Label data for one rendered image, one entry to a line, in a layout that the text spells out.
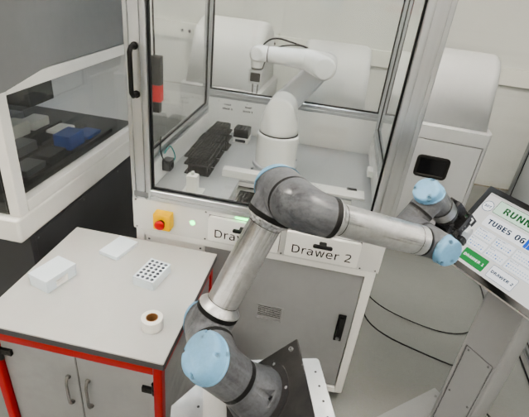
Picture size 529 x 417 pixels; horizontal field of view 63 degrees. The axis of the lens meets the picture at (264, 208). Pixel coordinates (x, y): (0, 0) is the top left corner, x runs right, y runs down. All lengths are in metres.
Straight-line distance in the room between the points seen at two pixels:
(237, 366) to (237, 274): 0.21
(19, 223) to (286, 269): 1.04
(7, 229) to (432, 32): 1.61
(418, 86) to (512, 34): 3.32
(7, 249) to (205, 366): 1.24
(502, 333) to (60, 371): 1.53
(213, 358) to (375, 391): 1.51
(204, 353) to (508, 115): 4.28
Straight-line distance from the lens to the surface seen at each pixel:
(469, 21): 4.66
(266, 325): 2.02
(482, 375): 1.92
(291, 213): 0.92
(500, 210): 1.71
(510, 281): 1.61
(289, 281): 1.84
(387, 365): 2.57
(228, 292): 1.09
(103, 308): 1.57
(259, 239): 1.04
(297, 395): 1.11
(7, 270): 2.13
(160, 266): 1.66
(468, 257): 1.67
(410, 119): 1.50
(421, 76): 1.47
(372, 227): 1.00
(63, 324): 1.55
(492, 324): 1.80
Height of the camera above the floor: 1.81
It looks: 30 degrees down
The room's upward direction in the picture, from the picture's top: 7 degrees clockwise
